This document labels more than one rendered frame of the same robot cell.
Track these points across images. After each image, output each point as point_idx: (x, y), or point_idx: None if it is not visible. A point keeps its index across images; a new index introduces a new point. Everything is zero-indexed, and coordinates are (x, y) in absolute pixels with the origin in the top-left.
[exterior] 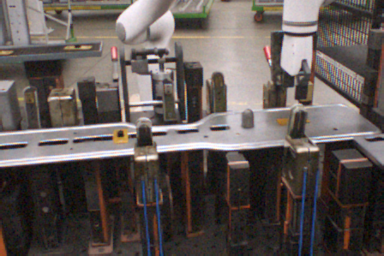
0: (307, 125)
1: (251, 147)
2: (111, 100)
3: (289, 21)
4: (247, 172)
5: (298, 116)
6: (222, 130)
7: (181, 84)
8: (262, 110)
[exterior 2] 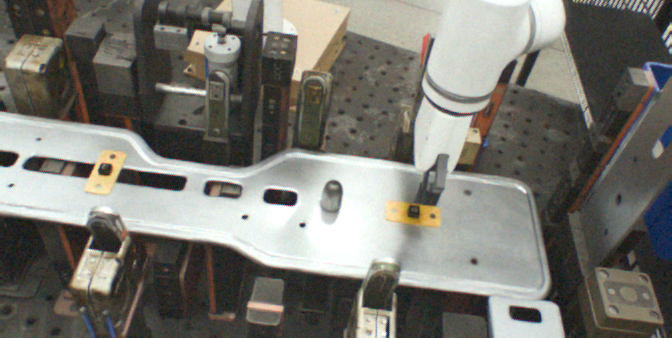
0: (431, 234)
1: (307, 270)
2: (119, 80)
3: (433, 80)
4: (273, 330)
5: (382, 280)
6: (280, 205)
7: (244, 84)
8: (377, 163)
